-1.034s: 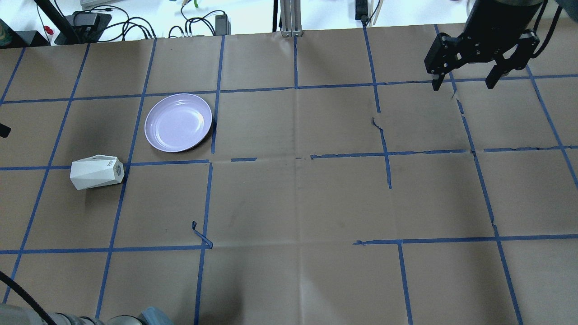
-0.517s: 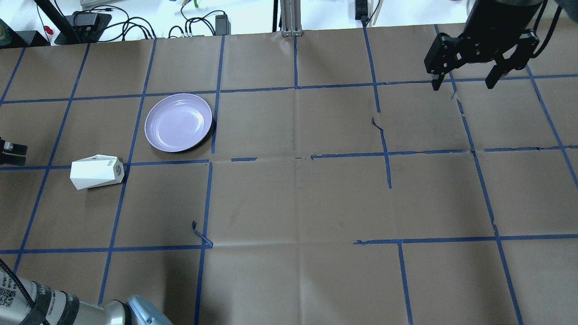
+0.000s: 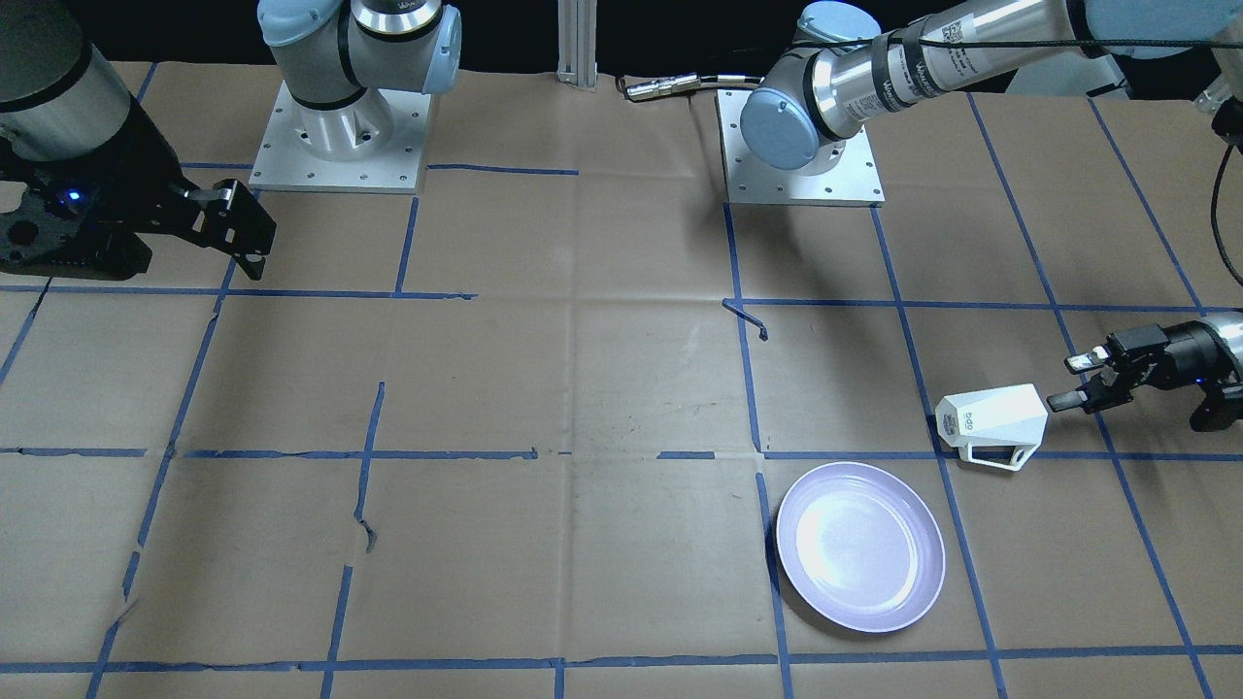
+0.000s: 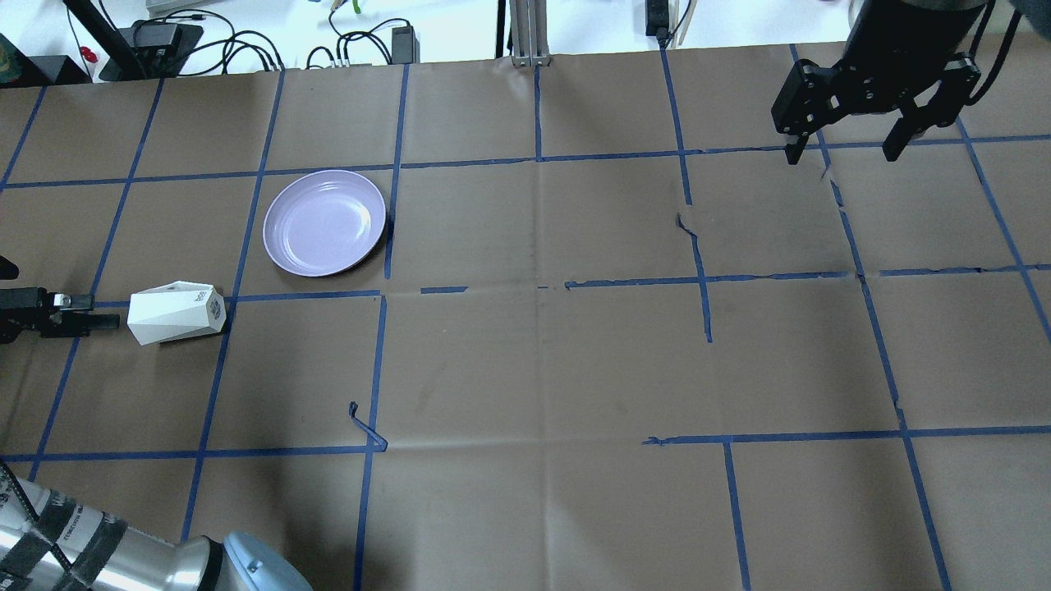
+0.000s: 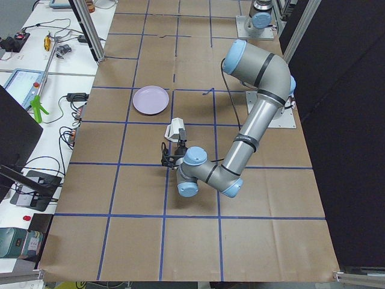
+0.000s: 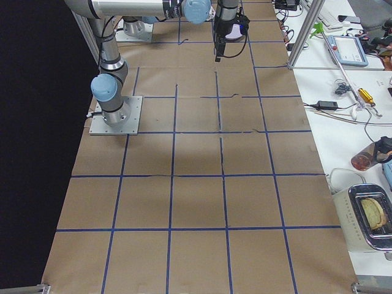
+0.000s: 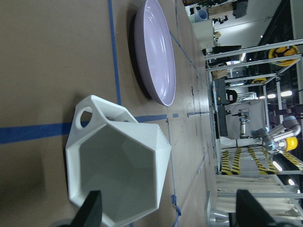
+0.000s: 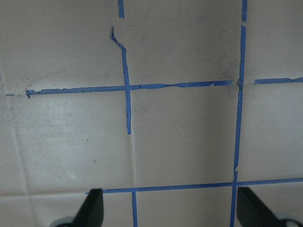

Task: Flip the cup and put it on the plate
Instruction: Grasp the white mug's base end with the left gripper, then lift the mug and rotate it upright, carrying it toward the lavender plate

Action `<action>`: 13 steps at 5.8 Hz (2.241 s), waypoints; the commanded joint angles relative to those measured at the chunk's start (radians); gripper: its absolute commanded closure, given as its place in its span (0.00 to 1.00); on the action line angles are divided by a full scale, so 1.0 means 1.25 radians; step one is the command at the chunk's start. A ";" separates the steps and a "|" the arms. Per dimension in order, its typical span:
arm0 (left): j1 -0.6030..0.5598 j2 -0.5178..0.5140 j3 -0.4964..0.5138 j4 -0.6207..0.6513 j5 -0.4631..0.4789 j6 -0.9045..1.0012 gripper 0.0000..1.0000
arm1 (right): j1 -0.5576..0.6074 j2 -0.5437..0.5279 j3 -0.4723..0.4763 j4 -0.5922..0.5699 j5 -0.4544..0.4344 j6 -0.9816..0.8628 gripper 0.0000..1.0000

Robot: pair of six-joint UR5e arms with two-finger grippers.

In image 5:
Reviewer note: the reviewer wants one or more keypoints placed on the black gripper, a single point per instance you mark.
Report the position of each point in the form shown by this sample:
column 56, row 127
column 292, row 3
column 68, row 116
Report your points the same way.
column 180, row 149

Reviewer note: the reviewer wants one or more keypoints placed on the white faceted cup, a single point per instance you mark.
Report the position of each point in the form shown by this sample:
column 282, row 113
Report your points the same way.
column 172, row 130

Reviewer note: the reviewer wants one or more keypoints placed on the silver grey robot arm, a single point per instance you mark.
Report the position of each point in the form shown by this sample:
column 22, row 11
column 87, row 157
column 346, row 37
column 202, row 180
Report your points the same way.
column 270, row 74

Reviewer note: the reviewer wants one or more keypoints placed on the second grey robot arm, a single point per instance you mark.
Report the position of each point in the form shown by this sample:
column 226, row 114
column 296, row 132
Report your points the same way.
column 260, row 15

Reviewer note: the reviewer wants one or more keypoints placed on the lilac round plate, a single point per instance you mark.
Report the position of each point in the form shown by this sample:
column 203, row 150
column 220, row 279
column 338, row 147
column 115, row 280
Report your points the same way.
column 151, row 100

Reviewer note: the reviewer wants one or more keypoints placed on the black power adapter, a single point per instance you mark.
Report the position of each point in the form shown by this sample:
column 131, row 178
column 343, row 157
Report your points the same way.
column 77, row 97

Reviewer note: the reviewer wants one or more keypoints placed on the black monitor stand base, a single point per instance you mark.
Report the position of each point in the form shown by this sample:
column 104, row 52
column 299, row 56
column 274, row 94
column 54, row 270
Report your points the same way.
column 35, row 191

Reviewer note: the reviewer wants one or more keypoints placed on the black monitor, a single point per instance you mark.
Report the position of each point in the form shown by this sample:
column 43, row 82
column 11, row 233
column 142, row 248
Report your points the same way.
column 20, row 133

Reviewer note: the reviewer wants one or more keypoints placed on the yellow hand tool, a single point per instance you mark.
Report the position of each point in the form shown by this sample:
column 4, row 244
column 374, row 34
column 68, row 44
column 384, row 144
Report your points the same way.
column 47, row 43

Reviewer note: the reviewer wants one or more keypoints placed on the blue teach pendant tablet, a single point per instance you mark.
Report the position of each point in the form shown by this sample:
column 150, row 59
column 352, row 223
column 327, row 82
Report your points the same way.
column 23, row 85

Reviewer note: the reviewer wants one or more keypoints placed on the black electronics box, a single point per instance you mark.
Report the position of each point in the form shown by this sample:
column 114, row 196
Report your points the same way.
column 15, row 43

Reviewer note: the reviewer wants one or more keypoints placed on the green metal box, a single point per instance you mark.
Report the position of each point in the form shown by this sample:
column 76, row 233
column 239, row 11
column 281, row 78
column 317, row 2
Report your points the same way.
column 12, row 242

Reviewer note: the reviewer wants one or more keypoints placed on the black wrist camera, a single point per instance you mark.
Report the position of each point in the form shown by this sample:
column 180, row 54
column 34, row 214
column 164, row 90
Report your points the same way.
column 168, row 160

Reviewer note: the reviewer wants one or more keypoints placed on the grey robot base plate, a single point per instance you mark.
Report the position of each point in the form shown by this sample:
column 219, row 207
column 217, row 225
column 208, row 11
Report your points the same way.
column 284, row 117

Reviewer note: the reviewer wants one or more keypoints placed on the green handled reach grabber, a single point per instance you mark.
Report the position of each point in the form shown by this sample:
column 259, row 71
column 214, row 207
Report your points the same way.
column 35, row 103

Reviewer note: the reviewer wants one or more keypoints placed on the aluminium frame post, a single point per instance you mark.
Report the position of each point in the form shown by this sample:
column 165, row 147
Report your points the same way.
column 84, row 19

